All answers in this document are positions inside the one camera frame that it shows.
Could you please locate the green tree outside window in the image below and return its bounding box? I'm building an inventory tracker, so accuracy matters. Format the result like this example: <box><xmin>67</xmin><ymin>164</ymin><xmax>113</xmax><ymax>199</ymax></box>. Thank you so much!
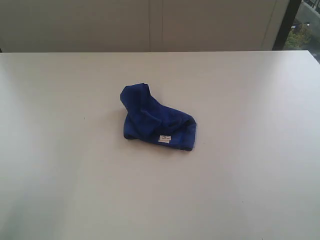
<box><xmin>284</xmin><ymin>24</ymin><xmax>312</xmax><ymax>50</ymax></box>

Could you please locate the blue cloth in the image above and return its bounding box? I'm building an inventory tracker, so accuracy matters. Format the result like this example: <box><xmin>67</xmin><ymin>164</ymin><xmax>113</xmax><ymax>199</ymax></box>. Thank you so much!
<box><xmin>120</xmin><ymin>83</ymin><xmax>197</xmax><ymax>151</ymax></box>

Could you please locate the black window frame post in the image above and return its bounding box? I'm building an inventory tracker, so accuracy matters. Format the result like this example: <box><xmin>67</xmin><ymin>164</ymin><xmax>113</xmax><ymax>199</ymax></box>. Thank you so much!
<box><xmin>272</xmin><ymin>0</ymin><xmax>302</xmax><ymax>51</ymax></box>

